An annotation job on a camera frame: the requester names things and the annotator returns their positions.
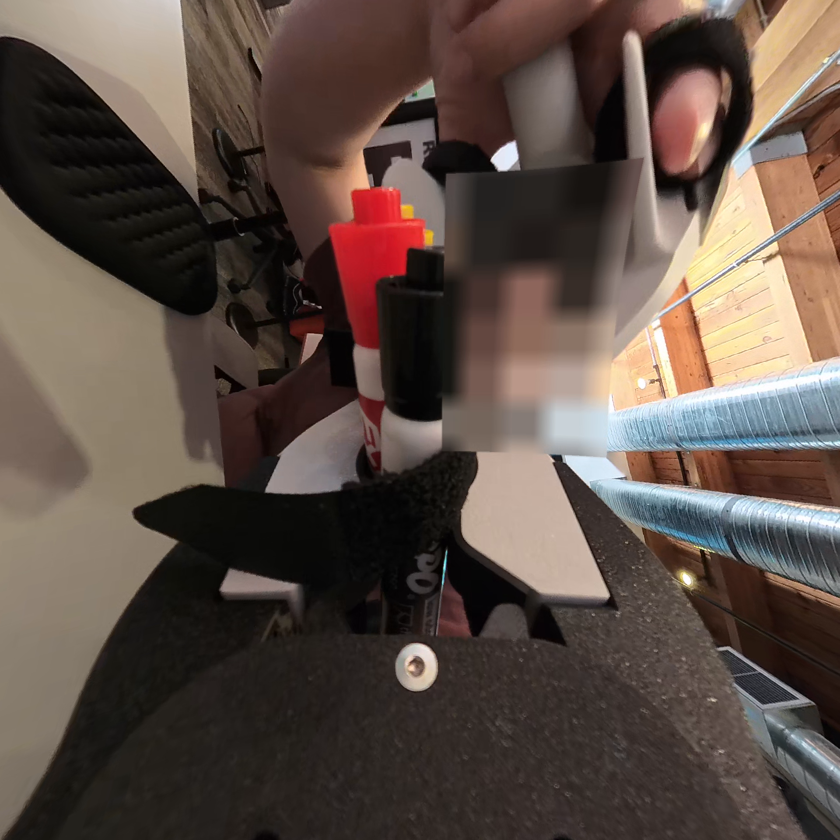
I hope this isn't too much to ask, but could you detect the person's right hand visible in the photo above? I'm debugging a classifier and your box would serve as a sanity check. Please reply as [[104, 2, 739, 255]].
[[433, 0, 726, 173]]

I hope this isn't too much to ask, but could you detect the grey metal beam bracket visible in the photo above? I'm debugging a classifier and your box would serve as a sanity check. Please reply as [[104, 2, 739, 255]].
[[731, 131, 808, 179]]

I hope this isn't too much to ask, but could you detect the red marker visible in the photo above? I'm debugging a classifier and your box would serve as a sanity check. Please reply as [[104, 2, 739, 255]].
[[328, 187, 427, 475]]

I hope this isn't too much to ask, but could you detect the person's maroon clothing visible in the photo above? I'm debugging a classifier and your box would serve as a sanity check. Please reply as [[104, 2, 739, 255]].
[[218, 354, 368, 490]]

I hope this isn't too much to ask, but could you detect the silver duct with vent box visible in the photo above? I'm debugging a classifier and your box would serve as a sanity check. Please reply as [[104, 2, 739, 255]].
[[715, 646, 840, 811]]

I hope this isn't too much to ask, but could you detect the black hook-and-loop strap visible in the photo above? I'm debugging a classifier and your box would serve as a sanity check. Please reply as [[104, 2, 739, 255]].
[[133, 451, 480, 614]]

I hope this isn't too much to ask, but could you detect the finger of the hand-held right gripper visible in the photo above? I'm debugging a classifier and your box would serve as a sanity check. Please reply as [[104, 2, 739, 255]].
[[381, 163, 447, 232]]

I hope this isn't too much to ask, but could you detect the black marker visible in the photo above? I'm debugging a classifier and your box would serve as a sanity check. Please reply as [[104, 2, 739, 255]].
[[376, 248, 460, 636]]

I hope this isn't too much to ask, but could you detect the metal conduit pipe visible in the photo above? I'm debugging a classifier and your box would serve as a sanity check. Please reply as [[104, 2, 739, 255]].
[[653, 190, 840, 326], [731, 56, 840, 165]]

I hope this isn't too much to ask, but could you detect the black textured cushion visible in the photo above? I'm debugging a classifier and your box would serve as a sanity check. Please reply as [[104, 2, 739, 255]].
[[0, 36, 219, 317]]

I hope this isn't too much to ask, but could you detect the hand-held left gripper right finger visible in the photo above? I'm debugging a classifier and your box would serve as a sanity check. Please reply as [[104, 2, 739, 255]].
[[459, 453, 613, 641]]

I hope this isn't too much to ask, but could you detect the silver ventilation duct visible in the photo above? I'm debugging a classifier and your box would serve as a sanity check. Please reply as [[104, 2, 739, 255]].
[[607, 357, 840, 455], [591, 478, 840, 597]]

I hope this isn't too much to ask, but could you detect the person's right forearm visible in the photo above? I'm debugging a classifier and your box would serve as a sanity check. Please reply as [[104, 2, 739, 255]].
[[261, 0, 460, 277]]

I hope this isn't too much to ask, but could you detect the black chair base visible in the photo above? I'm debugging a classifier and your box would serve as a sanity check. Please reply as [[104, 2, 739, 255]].
[[197, 125, 306, 336]]

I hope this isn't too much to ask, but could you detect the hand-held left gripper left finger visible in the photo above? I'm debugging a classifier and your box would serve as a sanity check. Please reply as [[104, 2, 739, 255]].
[[220, 402, 366, 623]]

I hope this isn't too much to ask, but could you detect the yellow marker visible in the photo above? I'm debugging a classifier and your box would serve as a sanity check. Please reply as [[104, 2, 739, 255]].
[[400, 203, 437, 252]]

